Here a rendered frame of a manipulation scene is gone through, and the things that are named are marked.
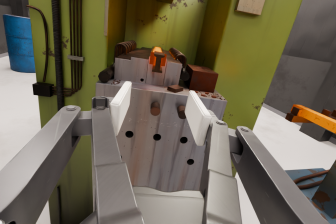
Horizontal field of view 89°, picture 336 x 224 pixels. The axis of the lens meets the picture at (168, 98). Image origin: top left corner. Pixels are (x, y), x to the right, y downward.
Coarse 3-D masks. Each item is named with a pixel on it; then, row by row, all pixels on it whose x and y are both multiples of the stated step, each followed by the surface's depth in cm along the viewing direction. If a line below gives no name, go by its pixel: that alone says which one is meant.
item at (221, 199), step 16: (224, 128) 13; (208, 144) 12; (224, 144) 11; (208, 160) 9; (224, 160) 9; (208, 176) 7; (224, 176) 7; (208, 192) 7; (224, 192) 7; (208, 208) 6; (224, 208) 6
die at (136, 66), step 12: (144, 48) 82; (120, 60) 50; (132, 60) 51; (144, 60) 51; (168, 60) 54; (120, 72) 52; (132, 72) 52; (144, 72) 52; (156, 72) 52; (168, 72) 52; (156, 84) 54; (168, 84) 54
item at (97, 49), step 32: (32, 0) 56; (64, 0) 56; (96, 0) 57; (32, 32) 59; (64, 32) 60; (96, 32) 60; (64, 64) 63; (96, 64) 64; (64, 96) 68; (64, 192) 84
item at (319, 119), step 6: (300, 108) 48; (306, 108) 47; (300, 114) 47; (306, 114) 46; (312, 114) 44; (318, 114) 44; (312, 120) 44; (318, 120) 43; (324, 120) 42; (330, 120) 41; (324, 126) 42; (330, 126) 40
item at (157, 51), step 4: (156, 48) 71; (160, 48) 75; (152, 52) 49; (156, 52) 45; (160, 52) 46; (152, 56) 49; (156, 56) 41; (160, 56) 41; (164, 56) 49; (152, 60) 49; (156, 60) 42; (160, 60) 42; (164, 60) 50; (156, 64) 42; (160, 64) 50; (164, 64) 50; (152, 68) 44; (156, 68) 42; (160, 68) 45; (160, 72) 43
